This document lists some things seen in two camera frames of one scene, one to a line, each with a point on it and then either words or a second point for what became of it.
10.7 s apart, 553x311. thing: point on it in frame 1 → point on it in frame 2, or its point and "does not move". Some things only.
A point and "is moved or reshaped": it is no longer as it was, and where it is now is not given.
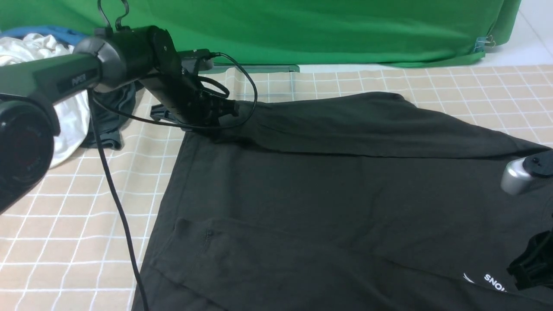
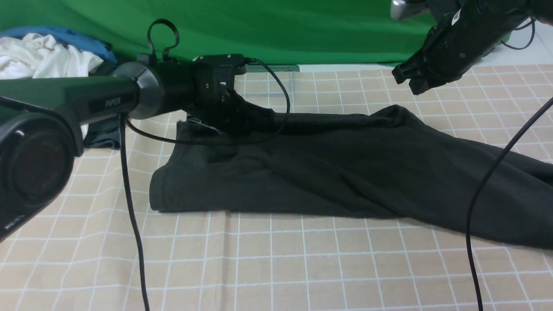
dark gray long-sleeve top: [351, 201] is moved or reshaped
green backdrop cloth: [282, 35] does not move
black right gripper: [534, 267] → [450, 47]
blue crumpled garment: [63, 35] does not move
